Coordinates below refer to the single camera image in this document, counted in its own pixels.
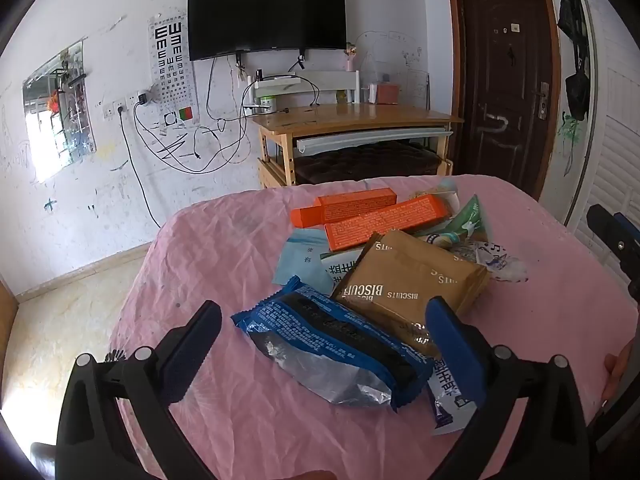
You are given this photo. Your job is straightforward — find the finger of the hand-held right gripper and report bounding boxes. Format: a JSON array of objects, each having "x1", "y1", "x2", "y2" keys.
[{"x1": 586, "y1": 204, "x2": 640, "y2": 306}]

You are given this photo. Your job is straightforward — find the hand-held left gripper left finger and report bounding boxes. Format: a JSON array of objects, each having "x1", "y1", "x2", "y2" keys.
[{"x1": 56, "y1": 300, "x2": 223, "y2": 480}]

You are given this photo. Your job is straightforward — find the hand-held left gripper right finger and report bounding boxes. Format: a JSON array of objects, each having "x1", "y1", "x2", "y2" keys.
[{"x1": 425, "y1": 296, "x2": 593, "y2": 480}]

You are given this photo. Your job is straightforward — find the brown biscuit packet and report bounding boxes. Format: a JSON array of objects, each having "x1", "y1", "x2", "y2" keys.
[{"x1": 331, "y1": 230, "x2": 493, "y2": 358}]

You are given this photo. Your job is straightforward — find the person's right hand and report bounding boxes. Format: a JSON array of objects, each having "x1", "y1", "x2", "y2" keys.
[{"x1": 601, "y1": 340, "x2": 638, "y2": 403}]

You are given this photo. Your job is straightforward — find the blue and white wrapper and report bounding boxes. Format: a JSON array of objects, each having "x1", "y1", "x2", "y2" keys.
[{"x1": 425, "y1": 355, "x2": 482, "y2": 436}]

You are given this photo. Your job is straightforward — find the pink tablecloth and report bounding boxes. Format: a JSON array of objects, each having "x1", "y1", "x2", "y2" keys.
[{"x1": 109, "y1": 174, "x2": 640, "y2": 480}]

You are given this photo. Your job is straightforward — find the clear printed wrapper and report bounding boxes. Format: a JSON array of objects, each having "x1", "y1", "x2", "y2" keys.
[{"x1": 470, "y1": 237, "x2": 529, "y2": 284}]

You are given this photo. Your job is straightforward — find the white louvered wardrobe door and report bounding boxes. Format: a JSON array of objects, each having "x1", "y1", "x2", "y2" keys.
[{"x1": 565, "y1": 0, "x2": 640, "y2": 273}]

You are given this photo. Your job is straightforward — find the small teal and white bottle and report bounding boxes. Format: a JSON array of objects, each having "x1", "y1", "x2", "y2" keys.
[{"x1": 427, "y1": 231, "x2": 462, "y2": 252}]

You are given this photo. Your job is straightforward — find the blue cookie packet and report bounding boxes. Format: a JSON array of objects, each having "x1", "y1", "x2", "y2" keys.
[{"x1": 231, "y1": 276, "x2": 435, "y2": 413}]

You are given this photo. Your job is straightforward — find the light blue packet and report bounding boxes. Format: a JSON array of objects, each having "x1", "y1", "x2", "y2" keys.
[{"x1": 272, "y1": 228, "x2": 337, "y2": 296}]

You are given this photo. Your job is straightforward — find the long orange cardboard box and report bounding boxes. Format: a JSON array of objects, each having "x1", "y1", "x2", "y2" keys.
[{"x1": 324, "y1": 195, "x2": 451, "y2": 253}]

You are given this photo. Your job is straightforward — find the black hanging bag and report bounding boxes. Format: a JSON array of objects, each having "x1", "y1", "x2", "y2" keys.
[
  {"x1": 556, "y1": 0, "x2": 591, "y2": 56},
  {"x1": 565, "y1": 57, "x2": 594, "y2": 122}
]

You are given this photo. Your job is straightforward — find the small pale cup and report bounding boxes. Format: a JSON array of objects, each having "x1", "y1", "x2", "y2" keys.
[{"x1": 434, "y1": 176, "x2": 462, "y2": 211}]

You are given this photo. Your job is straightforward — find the short orange cardboard box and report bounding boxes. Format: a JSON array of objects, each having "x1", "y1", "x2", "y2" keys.
[{"x1": 290, "y1": 187, "x2": 398, "y2": 229}]

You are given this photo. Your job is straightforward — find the dark brown door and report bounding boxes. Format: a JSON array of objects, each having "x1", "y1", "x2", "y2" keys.
[{"x1": 446, "y1": 0, "x2": 562, "y2": 201}]

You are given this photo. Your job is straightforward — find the white keyboard tray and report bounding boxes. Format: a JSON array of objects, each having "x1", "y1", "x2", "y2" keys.
[{"x1": 295, "y1": 127, "x2": 453, "y2": 156}]

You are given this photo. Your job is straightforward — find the wooden desk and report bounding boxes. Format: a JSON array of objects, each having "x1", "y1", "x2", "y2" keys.
[{"x1": 250, "y1": 102, "x2": 466, "y2": 191}]

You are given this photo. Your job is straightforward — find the white eye chart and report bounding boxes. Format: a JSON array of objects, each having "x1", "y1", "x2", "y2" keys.
[{"x1": 147, "y1": 11, "x2": 201, "y2": 128}]

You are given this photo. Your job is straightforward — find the white wooden shelf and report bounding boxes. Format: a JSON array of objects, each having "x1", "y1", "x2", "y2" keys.
[{"x1": 251, "y1": 71, "x2": 362, "y2": 107}]

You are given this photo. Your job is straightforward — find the metal door handle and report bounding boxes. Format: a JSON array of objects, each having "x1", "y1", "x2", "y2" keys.
[{"x1": 532, "y1": 82, "x2": 551, "y2": 121}]

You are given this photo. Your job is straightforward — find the tangled black cables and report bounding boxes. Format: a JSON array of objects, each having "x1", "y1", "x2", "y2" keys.
[{"x1": 134, "y1": 57, "x2": 321, "y2": 177}]

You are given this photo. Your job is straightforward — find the long black cable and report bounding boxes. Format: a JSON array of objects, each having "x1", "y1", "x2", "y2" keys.
[{"x1": 118, "y1": 107, "x2": 162, "y2": 227}]

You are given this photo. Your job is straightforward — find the wall mirror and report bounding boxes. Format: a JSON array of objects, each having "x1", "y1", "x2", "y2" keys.
[{"x1": 22, "y1": 40, "x2": 97, "y2": 183}]

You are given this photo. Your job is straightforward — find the black wall television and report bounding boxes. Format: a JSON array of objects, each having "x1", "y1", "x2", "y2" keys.
[{"x1": 187, "y1": 0, "x2": 347, "y2": 62}]

